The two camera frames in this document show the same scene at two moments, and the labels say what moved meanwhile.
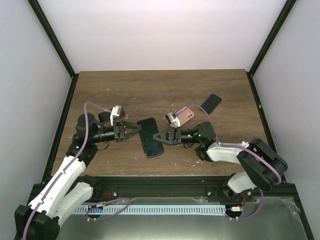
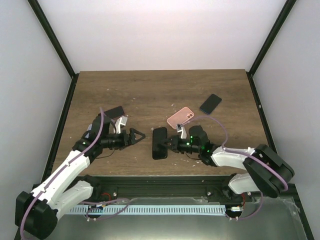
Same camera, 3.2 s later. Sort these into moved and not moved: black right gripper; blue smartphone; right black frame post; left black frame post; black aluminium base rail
Moved: black right gripper
Not moved: right black frame post; left black frame post; black aluminium base rail; blue smartphone
